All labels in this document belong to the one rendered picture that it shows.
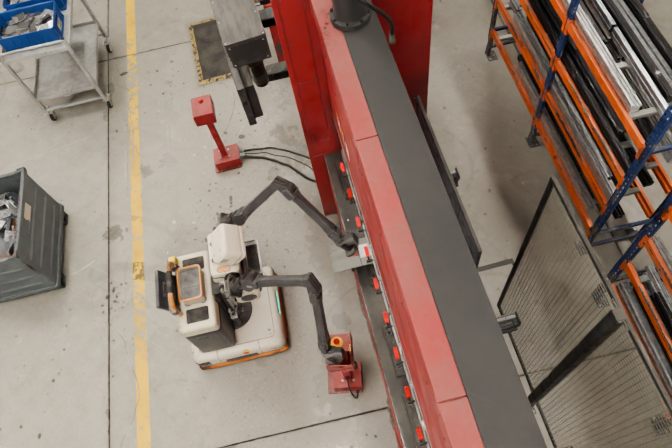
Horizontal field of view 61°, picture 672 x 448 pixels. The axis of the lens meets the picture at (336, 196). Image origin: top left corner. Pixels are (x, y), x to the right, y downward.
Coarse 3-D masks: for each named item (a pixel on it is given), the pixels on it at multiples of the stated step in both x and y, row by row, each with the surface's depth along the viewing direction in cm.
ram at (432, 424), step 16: (336, 96) 296; (336, 128) 366; (352, 144) 273; (352, 160) 299; (352, 176) 331; (368, 208) 276; (368, 224) 302; (384, 256) 255; (384, 272) 278; (400, 304) 238; (400, 320) 258; (400, 336) 281; (416, 352) 223; (416, 368) 240; (416, 384) 260; (432, 416) 224; (432, 432) 242
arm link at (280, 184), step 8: (272, 184) 323; (280, 184) 322; (288, 184) 326; (264, 192) 329; (272, 192) 327; (280, 192) 325; (256, 200) 333; (264, 200) 332; (248, 208) 338; (256, 208) 337; (240, 216) 339; (248, 216) 340; (240, 224) 342
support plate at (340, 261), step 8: (360, 240) 355; (328, 248) 355; (336, 248) 354; (336, 256) 352; (344, 256) 351; (336, 264) 349; (344, 264) 348; (352, 264) 348; (360, 264) 347; (368, 264) 348; (336, 272) 347
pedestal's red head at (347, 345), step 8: (336, 336) 349; (344, 336) 349; (344, 344) 346; (352, 344) 354; (352, 352) 349; (344, 360) 345; (352, 360) 349; (328, 368) 343; (336, 368) 343; (344, 368) 344; (352, 368) 345
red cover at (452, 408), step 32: (320, 0) 278; (320, 32) 270; (352, 64) 255; (352, 96) 246; (352, 128) 238; (384, 160) 228; (384, 192) 221; (384, 224) 214; (416, 256) 206; (416, 288) 200; (416, 320) 195; (448, 352) 188; (448, 384) 183; (448, 416) 179
